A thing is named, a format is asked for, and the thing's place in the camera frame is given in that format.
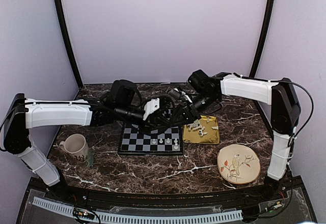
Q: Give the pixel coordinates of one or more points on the gold metal tray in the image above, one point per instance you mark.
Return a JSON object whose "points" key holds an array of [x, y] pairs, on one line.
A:
{"points": [[193, 137]]}

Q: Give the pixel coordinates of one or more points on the pile of white chess pieces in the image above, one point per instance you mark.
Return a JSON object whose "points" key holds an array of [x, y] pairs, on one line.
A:
{"points": [[203, 126]]}

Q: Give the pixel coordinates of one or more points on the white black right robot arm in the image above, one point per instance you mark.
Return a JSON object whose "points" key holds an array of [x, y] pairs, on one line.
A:
{"points": [[279, 95]]}

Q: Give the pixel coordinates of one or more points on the black grey chess board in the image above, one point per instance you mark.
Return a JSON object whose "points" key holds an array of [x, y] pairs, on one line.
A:
{"points": [[133, 142]]}

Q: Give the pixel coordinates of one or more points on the beige bird painted plate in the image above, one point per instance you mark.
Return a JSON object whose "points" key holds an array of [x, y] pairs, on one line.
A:
{"points": [[238, 164]]}

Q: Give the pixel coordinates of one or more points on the beige ceramic mug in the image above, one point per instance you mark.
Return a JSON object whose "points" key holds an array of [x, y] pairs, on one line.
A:
{"points": [[77, 147]]}

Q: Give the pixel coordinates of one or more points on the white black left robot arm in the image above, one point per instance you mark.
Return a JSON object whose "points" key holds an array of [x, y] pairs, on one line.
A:
{"points": [[25, 114]]}

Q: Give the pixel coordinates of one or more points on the right black frame post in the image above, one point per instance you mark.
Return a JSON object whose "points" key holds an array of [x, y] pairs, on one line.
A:
{"points": [[262, 38]]}

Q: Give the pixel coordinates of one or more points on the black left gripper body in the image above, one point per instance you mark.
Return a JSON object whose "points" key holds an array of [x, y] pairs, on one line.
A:
{"points": [[123, 111]]}

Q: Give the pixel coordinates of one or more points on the white slotted cable duct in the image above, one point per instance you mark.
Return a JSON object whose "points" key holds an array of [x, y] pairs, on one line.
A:
{"points": [[139, 215]]}

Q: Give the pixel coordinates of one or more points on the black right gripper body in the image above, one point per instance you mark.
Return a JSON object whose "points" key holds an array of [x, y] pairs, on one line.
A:
{"points": [[195, 112]]}

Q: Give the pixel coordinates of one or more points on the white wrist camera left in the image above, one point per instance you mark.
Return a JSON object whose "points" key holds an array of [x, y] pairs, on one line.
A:
{"points": [[150, 107]]}

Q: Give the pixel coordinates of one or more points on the left black frame post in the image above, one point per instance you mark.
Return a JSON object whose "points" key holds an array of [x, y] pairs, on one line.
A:
{"points": [[67, 42]]}

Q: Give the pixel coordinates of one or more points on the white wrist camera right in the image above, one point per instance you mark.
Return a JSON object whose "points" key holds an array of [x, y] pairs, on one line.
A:
{"points": [[179, 95]]}

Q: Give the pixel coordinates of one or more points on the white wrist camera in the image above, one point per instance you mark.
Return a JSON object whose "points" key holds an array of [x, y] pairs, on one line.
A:
{"points": [[150, 107], [179, 95]]}

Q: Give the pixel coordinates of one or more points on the black frame post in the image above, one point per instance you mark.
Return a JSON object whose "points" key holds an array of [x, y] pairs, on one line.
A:
{"points": [[67, 42], [262, 38]]}

